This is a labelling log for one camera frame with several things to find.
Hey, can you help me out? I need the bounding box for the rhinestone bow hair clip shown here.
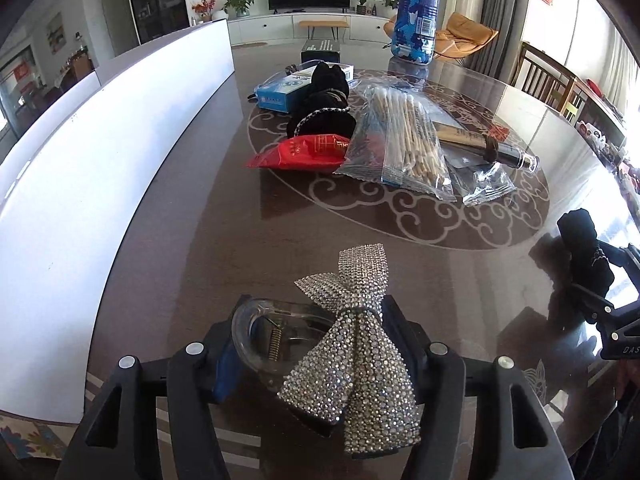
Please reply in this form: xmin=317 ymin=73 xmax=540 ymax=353
xmin=278 ymin=244 xmax=421 ymax=456

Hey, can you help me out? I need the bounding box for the clear tape dispenser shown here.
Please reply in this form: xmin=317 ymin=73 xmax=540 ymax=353
xmin=231 ymin=298 xmax=335 ymax=393

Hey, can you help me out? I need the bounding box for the small clear plastic bag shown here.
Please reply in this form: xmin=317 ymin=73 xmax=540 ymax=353
xmin=449 ymin=162 xmax=516 ymax=206

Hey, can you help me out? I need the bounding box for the wooden dining chair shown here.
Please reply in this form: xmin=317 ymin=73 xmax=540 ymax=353
xmin=509 ymin=41 xmax=578 ymax=115

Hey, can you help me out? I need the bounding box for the bag of wooden sticks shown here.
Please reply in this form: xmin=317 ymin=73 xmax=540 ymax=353
xmin=335 ymin=79 xmax=456 ymax=203

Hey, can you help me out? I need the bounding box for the white cardboard bin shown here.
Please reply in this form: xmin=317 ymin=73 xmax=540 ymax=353
xmin=1 ymin=20 xmax=234 ymax=424

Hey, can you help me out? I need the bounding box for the orange lounge chair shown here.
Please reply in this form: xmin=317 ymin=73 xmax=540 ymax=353
xmin=383 ymin=13 xmax=498 ymax=65

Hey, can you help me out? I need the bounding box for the red packet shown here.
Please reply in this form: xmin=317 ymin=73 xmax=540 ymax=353
xmin=247 ymin=134 xmax=349 ymax=172

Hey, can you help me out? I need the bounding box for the blue camo bottle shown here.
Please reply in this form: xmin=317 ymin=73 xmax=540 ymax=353
xmin=390 ymin=0 xmax=439 ymax=65

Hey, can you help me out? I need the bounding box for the black cardboard box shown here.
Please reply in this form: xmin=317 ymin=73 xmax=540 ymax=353
xmin=300 ymin=39 xmax=341 ymax=63

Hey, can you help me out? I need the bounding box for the blue white box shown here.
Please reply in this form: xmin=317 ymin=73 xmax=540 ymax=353
xmin=254 ymin=62 xmax=355 ymax=114

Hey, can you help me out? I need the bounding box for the wooden bench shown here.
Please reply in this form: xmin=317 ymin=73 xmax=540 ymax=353
xmin=298 ymin=20 xmax=350 ymax=40

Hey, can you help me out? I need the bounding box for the white tv cabinet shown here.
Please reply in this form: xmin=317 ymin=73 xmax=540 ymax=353
xmin=228 ymin=12 xmax=390 ymax=47

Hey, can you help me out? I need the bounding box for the red flower vase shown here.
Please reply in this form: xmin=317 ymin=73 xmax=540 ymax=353
xmin=191 ymin=0 xmax=217 ymax=22

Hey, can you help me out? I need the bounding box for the potted green plant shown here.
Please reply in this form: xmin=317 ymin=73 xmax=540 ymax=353
xmin=224 ymin=0 xmax=256 ymax=18

